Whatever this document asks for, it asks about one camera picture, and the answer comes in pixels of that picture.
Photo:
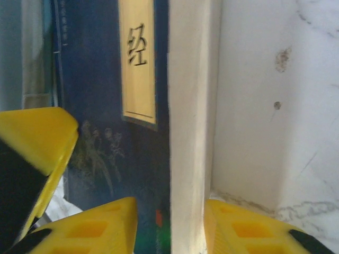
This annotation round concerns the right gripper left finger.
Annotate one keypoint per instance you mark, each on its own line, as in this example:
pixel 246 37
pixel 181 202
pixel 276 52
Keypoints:
pixel 92 232

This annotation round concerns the blue book gold label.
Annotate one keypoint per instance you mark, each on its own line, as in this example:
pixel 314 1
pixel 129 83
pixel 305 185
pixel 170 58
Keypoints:
pixel 92 79

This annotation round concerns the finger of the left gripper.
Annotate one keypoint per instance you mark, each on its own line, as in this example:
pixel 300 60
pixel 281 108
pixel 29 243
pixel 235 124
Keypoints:
pixel 31 145

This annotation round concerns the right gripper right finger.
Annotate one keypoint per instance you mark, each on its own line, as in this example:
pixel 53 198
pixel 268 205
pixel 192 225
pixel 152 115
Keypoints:
pixel 251 238

